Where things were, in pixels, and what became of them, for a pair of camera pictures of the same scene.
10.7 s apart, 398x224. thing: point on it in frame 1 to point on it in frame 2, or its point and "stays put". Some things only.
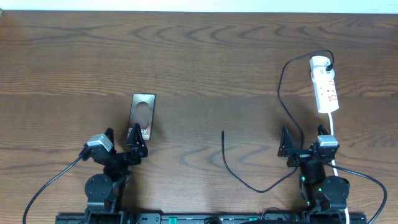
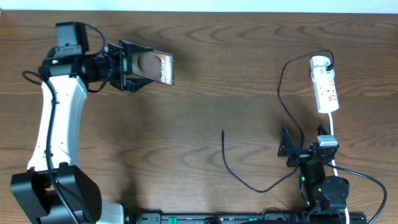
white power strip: [324, 84] stays put
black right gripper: [286, 149] stays put
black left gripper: [119, 156] to [123, 65]
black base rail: [142, 218] stays put
